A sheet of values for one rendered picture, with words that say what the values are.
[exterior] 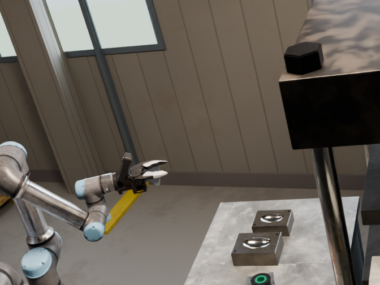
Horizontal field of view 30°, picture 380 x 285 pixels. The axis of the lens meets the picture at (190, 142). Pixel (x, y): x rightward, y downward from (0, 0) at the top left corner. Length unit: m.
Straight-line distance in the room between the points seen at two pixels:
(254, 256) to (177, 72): 2.22
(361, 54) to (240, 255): 1.52
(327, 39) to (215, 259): 1.55
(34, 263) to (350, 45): 1.50
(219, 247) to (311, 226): 0.43
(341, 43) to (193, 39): 3.02
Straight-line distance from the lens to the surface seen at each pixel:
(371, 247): 2.33
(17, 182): 2.62
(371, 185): 2.16
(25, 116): 6.04
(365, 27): 2.00
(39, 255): 2.81
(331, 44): 1.93
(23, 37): 5.39
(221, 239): 3.37
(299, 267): 3.10
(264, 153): 5.09
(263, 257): 3.12
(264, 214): 3.36
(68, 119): 5.51
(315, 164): 1.92
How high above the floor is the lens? 2.69
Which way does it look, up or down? 26 degrees down
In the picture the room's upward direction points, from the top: 16 degrees counter-clockwise
